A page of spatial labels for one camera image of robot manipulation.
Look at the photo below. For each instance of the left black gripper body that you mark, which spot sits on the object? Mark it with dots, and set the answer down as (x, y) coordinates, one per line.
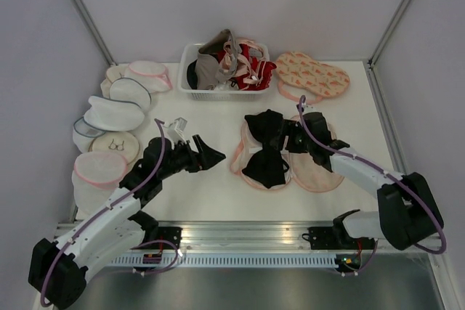
(185, 159)

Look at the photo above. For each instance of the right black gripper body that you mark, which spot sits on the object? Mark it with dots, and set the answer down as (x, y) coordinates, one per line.
(296, 141)

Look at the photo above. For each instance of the black bra from bag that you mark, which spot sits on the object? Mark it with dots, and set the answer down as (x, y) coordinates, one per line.
(267, 165)

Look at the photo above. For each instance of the floral mesh laundry bag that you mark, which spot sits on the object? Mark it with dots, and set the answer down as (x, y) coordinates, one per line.
(302, 169)

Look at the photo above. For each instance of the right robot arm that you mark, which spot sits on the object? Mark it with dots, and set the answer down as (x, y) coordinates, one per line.
(406, 215)

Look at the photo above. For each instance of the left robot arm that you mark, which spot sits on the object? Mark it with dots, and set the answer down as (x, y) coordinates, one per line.
(61, 269)

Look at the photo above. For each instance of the beige bag with bra print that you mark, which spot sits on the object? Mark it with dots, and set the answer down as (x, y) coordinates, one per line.
(122, 143)

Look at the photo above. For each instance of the red bra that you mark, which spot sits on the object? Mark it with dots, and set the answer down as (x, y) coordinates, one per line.
(255, 69)

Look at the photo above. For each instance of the large white mesh bag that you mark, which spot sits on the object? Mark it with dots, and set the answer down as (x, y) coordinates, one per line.
(113, 115)

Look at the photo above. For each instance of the pink trimmed white mesh bag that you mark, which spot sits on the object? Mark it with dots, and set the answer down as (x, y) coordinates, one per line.
(152, 75)

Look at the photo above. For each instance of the front pink trimmed mesh bag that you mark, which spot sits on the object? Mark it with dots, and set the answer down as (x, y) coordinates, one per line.
(95, 176)

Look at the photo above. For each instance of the grey trimmed white mesh bag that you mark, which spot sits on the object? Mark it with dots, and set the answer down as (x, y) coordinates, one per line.
(129, 90)

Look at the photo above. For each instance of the taupe bra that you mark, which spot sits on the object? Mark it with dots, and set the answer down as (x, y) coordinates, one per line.
(210, 72)

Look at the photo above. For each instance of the pink bra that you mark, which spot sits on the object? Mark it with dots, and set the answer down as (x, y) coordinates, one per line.
(225, 61)

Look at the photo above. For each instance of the blue trimmed mesh bag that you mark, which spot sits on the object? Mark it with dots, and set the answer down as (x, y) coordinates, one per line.
(84, 134)

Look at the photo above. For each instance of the cream round laundry bag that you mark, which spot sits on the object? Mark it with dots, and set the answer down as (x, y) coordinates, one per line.
(112, 74)

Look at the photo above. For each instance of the white plastic basket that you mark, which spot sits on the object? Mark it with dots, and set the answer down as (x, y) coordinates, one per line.
(188, 56)

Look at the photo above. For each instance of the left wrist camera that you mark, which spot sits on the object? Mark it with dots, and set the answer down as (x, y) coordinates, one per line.
(175, 130)

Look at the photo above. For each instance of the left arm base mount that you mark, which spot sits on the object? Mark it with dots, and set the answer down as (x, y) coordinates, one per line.
(170, 234)

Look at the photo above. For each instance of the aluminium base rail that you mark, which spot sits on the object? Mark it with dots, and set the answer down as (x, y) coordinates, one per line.
(217, 210)

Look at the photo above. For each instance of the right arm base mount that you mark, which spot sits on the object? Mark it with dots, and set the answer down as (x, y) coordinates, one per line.
(329, 238)

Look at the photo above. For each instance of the white slotted cable duct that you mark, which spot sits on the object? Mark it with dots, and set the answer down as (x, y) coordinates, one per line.
(229, 260)

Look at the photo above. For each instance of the right aluminium frame post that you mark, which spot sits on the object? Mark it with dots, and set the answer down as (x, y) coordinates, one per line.
(396, 19)

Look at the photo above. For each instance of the aluminium frame post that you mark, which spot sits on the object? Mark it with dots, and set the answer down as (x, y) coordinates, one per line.
(396, 19)
(93, 31)

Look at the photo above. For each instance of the left aluminium frame post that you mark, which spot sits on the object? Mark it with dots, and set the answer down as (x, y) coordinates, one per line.
(93, 31)

